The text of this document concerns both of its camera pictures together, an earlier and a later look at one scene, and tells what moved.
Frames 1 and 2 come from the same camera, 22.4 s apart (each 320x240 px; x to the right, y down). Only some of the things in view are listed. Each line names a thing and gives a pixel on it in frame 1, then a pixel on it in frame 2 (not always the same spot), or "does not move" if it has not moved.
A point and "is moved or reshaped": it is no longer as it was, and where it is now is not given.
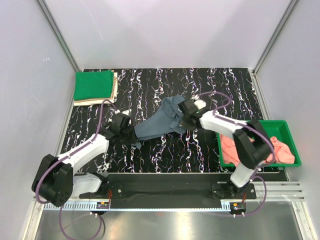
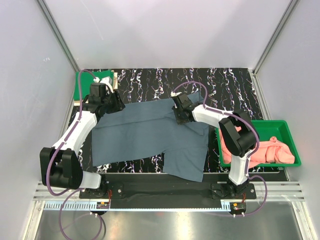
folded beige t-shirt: [98, 101] does not move
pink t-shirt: [282, 153] does not move
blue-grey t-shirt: [167, 122] is moved or reshaped
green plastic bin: [279, 129] does not move
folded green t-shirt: [92, 85] does not move
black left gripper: [133, 137] to [119, 105]
